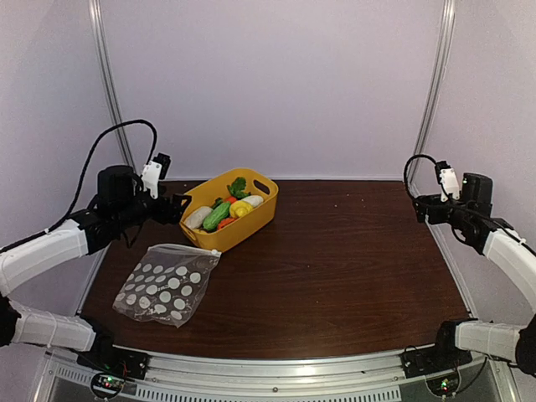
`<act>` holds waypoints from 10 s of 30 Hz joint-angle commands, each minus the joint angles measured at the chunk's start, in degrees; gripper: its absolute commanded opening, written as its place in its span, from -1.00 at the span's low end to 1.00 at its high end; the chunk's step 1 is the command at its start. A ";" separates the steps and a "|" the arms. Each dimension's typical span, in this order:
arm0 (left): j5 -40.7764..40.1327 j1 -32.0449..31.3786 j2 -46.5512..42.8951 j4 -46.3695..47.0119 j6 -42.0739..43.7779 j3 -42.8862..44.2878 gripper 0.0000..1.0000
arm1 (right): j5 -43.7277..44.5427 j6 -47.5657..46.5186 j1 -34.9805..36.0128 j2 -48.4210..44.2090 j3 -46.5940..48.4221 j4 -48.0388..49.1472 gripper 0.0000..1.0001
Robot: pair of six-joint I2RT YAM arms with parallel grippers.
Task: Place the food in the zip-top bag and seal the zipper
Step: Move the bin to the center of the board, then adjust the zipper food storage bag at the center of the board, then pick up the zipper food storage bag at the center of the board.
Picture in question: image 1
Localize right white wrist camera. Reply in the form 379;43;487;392
435;161;461;203

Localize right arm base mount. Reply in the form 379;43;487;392
399;345;472;379

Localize right black cable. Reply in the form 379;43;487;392
402;153;445;206

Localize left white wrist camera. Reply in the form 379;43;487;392
141;152;171;199

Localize yellow toy squash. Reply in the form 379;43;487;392
229;200;254;219

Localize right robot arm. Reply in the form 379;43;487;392
413;165;535;375

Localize white toy radish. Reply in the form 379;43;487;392
242;195;264;209

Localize front aluminium rail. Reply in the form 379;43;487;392
41;349;516;402

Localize light green toy gourd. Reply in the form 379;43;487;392
202;202;231;232

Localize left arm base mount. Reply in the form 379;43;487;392
75;347;149;379

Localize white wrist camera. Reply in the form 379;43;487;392
141;152;171;199
435;161;461;203

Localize right circuit board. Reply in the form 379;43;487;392
425;374;461;399

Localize right aluminium frame post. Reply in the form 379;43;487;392
408;0;456;185

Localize yellow plastic basket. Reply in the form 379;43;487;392
180;167;279;252

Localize left aluminium frame post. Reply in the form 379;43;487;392
88;0;135;168

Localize orange toy carrot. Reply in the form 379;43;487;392
217;177;250;230

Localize left circuit board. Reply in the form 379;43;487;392
90;373;126;399

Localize dotted clear zip bag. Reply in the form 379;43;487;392
112;244;221;327

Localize black cable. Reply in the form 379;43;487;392
402;153;445;206
44;119;160;235

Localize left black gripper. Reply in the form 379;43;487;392
114;184;192;231

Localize left black cable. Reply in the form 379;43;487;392
44;119;160;235

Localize circuit board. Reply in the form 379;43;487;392
90;373;126;399
425;374;461;399

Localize aluminium frame post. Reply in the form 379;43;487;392
408;0;456;185
88;0;135;168

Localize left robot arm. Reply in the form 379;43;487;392
1;162;192;372

